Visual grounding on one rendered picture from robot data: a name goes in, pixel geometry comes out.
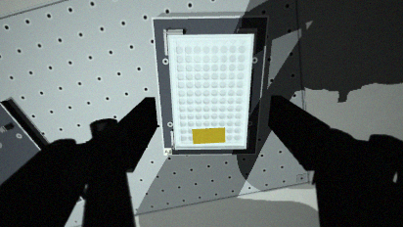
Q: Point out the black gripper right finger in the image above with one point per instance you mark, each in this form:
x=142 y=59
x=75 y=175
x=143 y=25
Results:
x=346 y=170

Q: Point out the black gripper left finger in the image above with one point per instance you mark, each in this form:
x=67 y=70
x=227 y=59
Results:
x=45 y=190

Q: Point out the clear plastic lid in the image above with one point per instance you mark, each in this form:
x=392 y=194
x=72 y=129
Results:
x=210 y=76

